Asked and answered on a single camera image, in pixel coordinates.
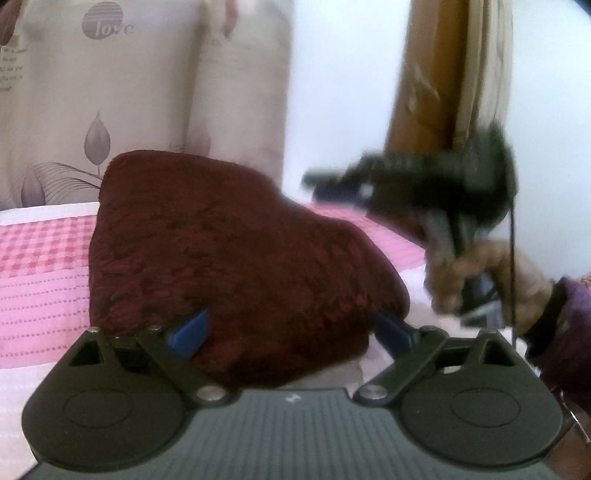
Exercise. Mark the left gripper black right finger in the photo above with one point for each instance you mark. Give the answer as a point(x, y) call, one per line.
point(469, 401)

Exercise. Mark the brown wooden door frame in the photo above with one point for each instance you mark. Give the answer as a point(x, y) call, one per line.
point(456, 74)

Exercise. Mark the beige leaf print curtain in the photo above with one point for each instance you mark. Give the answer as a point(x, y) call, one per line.
point(84, 81)

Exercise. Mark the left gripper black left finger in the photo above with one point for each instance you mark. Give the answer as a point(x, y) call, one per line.
point(115, 401)

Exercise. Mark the purple sleeved right forearm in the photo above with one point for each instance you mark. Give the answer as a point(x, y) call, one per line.
point(559, 343)

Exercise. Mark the dark red fuzzy garment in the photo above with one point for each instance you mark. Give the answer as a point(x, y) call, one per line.
point(289, 292)

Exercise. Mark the person's right hand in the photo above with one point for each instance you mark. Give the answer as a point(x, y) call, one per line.
point(524, 290)

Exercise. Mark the pink checkered bed cover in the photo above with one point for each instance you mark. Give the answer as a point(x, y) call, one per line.
point(44, 307)

